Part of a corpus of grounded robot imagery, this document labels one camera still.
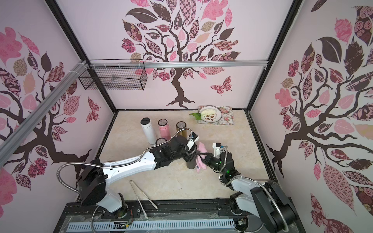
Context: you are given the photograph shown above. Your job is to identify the pink towel cloth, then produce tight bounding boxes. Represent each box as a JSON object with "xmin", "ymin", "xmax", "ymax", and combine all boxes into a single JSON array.
[{"xmin": 196, "ymin": 142, "xmax": 207, "ymax": 173}]

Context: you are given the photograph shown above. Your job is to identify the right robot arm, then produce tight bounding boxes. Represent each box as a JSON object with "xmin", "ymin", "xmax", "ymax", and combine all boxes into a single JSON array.
[{"xmin": 198, "ymin": 150, "xmax": 298, "ymax": 233}]

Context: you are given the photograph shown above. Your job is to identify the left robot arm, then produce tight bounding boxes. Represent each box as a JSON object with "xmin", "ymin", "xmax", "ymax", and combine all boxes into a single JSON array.
[{"xmin": 78, "ymin": 133, "xmax": 199, "ymax": 213}]

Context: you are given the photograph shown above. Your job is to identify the blue thermos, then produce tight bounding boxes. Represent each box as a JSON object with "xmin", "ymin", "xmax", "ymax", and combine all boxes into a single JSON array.
[{"xmin": 155, "ymin": 137, "xmax": 167, "ymax": 146}]

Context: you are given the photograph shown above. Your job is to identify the gold thermos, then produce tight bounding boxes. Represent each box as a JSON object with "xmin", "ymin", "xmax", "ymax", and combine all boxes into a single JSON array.
[{"xmin": 176, "ymin": 121, "xmax": 190, "ymax": 138}]

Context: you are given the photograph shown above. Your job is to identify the pink thermos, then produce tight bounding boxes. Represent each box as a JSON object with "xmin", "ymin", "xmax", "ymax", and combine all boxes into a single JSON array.
[{"xmin": 158, "ymin": 119, "xmax": 172, "ymax": 141}]

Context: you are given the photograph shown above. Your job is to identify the white thermos black lid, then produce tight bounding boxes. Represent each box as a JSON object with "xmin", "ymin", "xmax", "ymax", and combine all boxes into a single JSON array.
[{"xmin": 140, "ymin": 117, "xmax": 157, "ymax": 145}]

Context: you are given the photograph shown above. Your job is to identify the white round plate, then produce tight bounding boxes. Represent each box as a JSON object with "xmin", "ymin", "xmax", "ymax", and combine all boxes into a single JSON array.
[{"xmin": 198, "ymin": 105, "xmax": 222, "ymax": 123}]

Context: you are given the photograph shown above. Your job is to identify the toy napa cabbage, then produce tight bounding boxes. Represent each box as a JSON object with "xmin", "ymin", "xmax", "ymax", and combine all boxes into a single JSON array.
[{"xmin": 201, "ymin": 109, "xmax": 216, "ymax": 121}]

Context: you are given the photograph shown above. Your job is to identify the floral rectangular tray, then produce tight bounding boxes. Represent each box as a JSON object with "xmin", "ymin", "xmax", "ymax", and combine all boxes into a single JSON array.
[{"xmin": 197, "ymin": 106, "xmax": 235, "ymax": 126}]

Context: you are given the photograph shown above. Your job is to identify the metal tongs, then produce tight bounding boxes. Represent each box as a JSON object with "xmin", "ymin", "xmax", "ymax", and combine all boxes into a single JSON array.
[{"xmin": 130, "ymin": 180, "xmax": 158, "ymax": 219}]

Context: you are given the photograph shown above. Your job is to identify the horizontal aluminium back bar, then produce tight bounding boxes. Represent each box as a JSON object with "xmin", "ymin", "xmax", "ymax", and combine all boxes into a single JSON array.
[{"xmin": 89, "ymin": 60, "xmax": 269, "ymax": 69}]

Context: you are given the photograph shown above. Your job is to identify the diagonal aluminium left bar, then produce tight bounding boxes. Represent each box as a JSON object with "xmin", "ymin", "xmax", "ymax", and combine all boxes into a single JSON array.
[{"xmin": 1, "ymin": 61, "xmax": 89, "ymax": 167}]

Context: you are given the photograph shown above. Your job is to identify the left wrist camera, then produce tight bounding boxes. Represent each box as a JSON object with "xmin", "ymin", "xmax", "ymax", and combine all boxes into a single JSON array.
[{"xmin": 187, "ymin": 132, "xmax": 199, "ymax": 151}]

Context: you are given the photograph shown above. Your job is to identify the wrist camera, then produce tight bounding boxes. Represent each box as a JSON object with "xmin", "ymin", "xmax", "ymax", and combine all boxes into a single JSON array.
[
  {"xmin": 187, "ymin": 132, "xmax": 199, "ymax": 151},
  {"xmin": 212, "ymin": 142, "xmax": 224, "ymax": 159}
]

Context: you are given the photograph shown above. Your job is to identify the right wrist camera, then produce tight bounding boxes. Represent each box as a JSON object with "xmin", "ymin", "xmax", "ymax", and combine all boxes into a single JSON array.
[{"xmin": 212, "ymin": 142, "xmax": 224, "ymax": 159}]

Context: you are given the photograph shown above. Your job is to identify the left metal cable conduit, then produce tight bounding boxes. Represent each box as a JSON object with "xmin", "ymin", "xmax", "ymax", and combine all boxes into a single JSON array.
[{"xmin": 56, "ymin": 128, "xmax": 194, "ymax": 194}]

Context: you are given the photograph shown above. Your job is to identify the white slotted cable duct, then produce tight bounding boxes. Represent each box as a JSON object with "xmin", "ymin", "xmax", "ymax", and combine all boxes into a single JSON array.
[{"xmin": 65, "ymin": 218, "xmax": 235, "ymax": 233}]

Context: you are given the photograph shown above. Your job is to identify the black wire basket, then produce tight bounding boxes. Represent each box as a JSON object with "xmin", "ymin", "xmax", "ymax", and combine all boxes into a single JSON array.
[{"xmin": 79, "ymin": 58, "xmax": 148, "ymax": 91}]

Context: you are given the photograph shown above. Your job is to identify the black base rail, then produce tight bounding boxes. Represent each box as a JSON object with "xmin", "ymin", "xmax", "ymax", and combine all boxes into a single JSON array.
[{"xmin": 53, "ymin": 196, "xmax": 307, "ymax": 233}]

